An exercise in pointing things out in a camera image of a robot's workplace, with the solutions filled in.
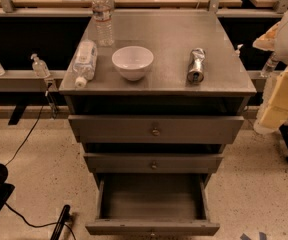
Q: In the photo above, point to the middle grey drawer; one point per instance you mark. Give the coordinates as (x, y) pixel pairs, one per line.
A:
(152, 163)

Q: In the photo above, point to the white ceramic bowl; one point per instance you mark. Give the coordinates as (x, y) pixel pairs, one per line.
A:
(133, 62)

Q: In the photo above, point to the silver redbull can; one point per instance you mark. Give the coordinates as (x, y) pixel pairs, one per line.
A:
(195, 72)

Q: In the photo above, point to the small water bottle right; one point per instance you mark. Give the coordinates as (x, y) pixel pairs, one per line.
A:
(270, 65)

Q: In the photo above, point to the lying clear water bottle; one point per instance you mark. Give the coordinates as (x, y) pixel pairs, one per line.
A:
(85, 63)

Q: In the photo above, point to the sanitizer bottle behind cabinet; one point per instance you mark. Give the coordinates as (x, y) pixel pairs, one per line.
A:
(238, 49)

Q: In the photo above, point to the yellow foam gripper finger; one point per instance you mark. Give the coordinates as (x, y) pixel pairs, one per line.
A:
(273, 112)
(266, 41)

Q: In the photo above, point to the grey drawer cabinet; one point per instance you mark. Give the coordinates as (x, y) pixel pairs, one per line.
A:
(170, 35)

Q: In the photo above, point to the black stand bottom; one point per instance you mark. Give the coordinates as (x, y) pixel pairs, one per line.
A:
(61, 222)

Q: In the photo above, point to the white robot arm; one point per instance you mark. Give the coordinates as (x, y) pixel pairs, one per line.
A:
(281, 41)

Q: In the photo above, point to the open bottom grey drawer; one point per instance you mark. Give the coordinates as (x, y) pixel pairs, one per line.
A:
(152, 205)

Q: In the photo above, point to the top grey drawer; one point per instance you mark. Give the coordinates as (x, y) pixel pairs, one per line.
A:
(155, 129)

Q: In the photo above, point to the upright clear water bottle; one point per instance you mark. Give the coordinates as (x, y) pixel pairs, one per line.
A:
(102, 16)

